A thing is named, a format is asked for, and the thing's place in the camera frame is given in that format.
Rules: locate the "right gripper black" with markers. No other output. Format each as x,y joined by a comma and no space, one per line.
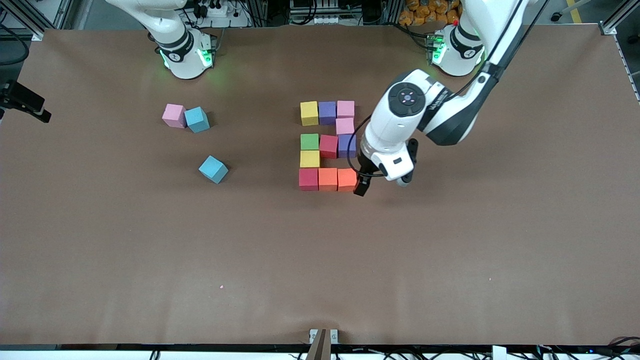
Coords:
23,96

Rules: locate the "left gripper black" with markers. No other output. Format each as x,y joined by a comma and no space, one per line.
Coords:
365,172

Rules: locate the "purple foam cube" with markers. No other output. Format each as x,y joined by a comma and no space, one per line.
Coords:
346,146
327,113

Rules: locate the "orange foam cube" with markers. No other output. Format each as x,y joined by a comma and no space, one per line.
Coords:
328,179
346,179

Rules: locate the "light pink foam cube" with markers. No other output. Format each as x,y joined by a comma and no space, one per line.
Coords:
345,109
345,126
174,115

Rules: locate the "red foam cube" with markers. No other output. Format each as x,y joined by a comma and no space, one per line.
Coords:
328,146
308,179

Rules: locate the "yellow foam cube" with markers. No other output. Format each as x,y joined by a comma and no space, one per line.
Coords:
309,113
309,159

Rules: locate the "green foam cube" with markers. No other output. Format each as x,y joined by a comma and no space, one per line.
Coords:
309,141

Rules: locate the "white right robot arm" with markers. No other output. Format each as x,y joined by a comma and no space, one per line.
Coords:
180,45

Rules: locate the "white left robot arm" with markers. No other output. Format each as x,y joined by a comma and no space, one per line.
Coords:
395,130

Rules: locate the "brown table cover mat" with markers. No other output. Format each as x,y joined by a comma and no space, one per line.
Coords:
320,250

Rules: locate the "pile of orange objects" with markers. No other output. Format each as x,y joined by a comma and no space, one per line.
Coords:
425,12

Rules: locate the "blue foam cube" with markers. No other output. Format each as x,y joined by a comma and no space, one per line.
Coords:
196,120
214,169

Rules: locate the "white power strip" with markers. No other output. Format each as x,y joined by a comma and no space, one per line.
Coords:
217,9

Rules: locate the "small white box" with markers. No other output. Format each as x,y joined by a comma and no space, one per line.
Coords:
499,353

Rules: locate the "aluminium frame post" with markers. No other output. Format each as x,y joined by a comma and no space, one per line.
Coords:
20,15
620,15

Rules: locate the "metal bracket with post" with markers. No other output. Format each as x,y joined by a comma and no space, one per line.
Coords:
322,347

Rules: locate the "aluminium side rail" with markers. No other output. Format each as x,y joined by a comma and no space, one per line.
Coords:
631,75

